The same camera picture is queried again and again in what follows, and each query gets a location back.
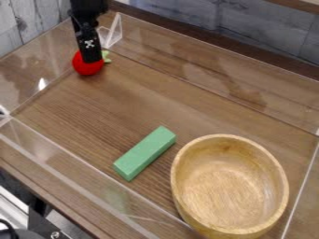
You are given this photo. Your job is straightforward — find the green rectangular block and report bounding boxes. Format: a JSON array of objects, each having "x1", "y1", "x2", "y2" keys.
[{"x1": 114, "y1": 126, "x2": 178, "y2": 181}]

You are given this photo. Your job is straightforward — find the red plush strawberry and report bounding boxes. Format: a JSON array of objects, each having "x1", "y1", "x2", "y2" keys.
[{"x1": 72, "y1": 50, "x2": 111, "y2": 76}]

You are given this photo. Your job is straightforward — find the wooden bowl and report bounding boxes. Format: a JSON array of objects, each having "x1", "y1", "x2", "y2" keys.
[{"x1": 171, "y1": 134, "x2": 290, "y2": 239}]

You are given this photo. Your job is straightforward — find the clear acrylic corner bracket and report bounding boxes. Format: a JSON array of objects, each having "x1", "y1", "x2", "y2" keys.
[{"x1": 98, "y1": 13, "x2": 123, "y2": 49}]

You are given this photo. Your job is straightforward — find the clear acrylic tray wall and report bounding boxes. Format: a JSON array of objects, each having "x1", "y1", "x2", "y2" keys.
[{"x1": 0, "y1": 14, "x2": 319, "y2": 239}]

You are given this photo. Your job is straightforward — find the black cable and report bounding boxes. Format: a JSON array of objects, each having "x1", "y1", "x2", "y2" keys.
[{"x1": 0, "y1": 218, "x2": 20, "y2": 239}]

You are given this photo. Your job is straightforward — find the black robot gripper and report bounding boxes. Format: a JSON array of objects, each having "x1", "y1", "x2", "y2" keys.
[{"x1": 68, "y1": 0, "x2": 108, "y2": 63}]

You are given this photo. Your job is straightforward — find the black metal mount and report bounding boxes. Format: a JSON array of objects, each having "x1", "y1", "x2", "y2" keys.
[{"x1": 28, "y1": 208, "x2": 71, "y2": 239}]

